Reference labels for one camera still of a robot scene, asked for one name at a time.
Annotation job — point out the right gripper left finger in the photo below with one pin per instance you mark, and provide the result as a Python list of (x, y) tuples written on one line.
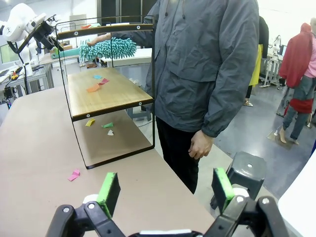
[(108, 195)]

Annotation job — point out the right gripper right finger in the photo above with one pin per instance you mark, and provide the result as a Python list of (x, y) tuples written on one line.
[(222, 187)]

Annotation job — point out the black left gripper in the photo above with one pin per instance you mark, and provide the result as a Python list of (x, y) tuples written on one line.
[(43, 33)]

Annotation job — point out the teal chenille duster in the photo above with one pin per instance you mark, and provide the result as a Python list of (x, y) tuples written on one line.
[(111, 49)]

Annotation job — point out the person's right forearm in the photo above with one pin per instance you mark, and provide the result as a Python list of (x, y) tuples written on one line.
[(133, 38)]

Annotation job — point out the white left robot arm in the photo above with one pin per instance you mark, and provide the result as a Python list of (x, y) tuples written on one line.
[(19, 22)]

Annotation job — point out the person's left forearm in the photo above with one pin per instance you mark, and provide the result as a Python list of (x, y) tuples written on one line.
[(227, 103)]

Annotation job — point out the black metal wood shelf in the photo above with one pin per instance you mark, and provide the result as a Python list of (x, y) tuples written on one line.
[(108, 89)]

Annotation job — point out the person's right hand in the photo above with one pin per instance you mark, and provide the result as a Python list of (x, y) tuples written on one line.
[(98, 40)]

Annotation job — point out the person's left hand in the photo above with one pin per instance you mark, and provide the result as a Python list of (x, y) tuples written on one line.
[(201, 145)]

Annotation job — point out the teal long box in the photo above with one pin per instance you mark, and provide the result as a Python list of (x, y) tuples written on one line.
[(69, 53)]

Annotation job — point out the dark gray plastic stool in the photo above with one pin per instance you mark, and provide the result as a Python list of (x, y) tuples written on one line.
[(247, 170)]

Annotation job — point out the red paper scrap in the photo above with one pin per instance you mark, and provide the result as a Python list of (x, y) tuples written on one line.
[(86, 26)]

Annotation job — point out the gray aluminium cart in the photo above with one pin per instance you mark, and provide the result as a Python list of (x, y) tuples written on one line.
[(37, 76)]

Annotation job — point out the pink folded paper scrap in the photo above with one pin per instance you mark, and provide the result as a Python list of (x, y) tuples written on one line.
[(74, 175)]

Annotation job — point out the blue paper scrap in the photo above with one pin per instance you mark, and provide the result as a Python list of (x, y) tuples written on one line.
[(97, 76)]

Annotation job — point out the orange paper scrap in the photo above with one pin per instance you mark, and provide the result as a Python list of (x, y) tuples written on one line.
[(93, 88)]

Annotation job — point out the white paper scrap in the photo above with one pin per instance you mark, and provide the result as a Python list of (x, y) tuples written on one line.
[(110, 133)]

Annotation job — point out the small green paper scrap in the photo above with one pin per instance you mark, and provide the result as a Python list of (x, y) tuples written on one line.
[(107, 125)]

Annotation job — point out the yellow paper scrap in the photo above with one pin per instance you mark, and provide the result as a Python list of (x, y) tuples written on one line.
[(90, 122)]

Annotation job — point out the white background desk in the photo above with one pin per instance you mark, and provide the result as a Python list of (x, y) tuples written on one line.
[(133, 55)]

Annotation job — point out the person in yellow apron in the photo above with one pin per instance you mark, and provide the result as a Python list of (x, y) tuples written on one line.
[(256, 64)]

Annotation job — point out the person in gray jacket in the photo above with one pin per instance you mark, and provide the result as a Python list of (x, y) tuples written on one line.
[(192, 49)]

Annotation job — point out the red hoodie mannequin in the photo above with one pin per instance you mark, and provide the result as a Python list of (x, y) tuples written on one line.
[(296, 56)]

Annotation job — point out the pink shirt mannequin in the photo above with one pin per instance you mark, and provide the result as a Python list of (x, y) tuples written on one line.
[(311, 61)]

